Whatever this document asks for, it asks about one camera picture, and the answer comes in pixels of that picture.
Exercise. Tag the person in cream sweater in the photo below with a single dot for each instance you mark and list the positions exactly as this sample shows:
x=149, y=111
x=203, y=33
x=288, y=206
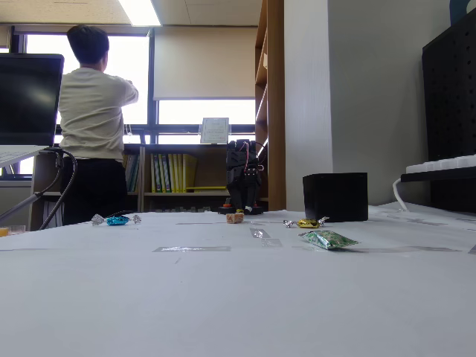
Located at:
x=91, y=119

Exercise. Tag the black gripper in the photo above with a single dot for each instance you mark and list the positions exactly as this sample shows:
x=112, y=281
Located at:
x=250, y=183

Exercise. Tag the green white book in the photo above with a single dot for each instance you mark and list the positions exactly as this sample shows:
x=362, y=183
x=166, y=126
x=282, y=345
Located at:
x=134, y=175

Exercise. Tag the beige roller blind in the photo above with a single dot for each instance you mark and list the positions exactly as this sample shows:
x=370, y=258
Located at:
x=204, y=63

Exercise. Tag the black laptop screen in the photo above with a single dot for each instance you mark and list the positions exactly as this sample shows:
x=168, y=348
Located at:
x=28, y=100

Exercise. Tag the dark blue rounded object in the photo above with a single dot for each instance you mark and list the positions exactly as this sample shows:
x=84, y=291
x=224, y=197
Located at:
x=459, y=13

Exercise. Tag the white power strip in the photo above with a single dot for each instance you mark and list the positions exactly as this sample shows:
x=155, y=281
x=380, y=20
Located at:
x=442, y=163

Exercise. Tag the yellow long tube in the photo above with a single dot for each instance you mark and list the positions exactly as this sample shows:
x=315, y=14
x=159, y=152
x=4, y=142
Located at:
x=208, y=188

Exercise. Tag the blue wrapped candy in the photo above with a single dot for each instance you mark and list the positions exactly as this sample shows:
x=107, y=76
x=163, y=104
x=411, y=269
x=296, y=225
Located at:
x=117, y=221

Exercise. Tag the framed certificate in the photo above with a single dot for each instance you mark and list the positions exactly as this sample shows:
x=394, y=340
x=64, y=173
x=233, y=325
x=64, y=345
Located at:
x=214, y=130

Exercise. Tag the clear plastic cup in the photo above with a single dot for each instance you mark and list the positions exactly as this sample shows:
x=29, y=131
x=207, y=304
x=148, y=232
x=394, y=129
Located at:
x=18, y=230

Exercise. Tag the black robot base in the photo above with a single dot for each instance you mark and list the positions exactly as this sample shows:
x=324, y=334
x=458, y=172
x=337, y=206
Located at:
x=223, y=211

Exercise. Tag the brown caramel cube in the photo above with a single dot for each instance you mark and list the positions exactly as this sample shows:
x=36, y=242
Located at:
x=234, y=218

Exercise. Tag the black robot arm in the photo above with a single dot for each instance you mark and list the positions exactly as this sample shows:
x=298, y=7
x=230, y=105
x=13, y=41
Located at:
x=234, y=156

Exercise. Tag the dark shelf ledge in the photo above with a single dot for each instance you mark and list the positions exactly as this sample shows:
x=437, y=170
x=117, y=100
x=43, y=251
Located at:
x=439, y=176

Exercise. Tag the green foil snack packet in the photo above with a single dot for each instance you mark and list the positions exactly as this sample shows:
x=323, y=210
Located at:
x=327, y=240

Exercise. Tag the white paper table cover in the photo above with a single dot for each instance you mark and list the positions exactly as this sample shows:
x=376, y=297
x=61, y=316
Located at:
x=223, y=297

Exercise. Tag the dark window frame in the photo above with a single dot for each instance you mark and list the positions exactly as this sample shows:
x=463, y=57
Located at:
x=151, y=111

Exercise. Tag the clear wrapped candy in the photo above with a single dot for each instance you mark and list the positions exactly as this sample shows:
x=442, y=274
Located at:
x=266, y=238

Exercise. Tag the black pegboard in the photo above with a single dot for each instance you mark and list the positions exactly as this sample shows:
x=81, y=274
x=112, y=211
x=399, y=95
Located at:
x=450, y=111

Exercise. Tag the clear tape strip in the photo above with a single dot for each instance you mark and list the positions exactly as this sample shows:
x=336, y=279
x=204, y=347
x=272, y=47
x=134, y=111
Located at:
x=191, y=248

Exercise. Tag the gold wrapped candy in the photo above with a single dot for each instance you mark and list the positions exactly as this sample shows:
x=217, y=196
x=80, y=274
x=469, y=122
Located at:
x=306, y=223

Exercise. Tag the ceiling light panel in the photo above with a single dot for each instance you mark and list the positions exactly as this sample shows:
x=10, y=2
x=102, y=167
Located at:
x=141, y=11

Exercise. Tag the small orange object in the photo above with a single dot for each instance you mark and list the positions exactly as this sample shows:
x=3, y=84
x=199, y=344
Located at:
x=3, y=232

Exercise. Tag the wide yellow binder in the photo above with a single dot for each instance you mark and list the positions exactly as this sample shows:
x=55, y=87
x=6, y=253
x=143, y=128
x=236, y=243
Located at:
x=189, y=171

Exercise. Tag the black box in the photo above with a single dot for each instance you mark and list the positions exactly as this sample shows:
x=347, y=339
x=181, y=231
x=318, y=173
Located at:
x=334, y=197

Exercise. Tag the tall wooden bookshelf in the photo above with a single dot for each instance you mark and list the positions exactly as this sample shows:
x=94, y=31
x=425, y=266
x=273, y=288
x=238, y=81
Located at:
x=275, y=93

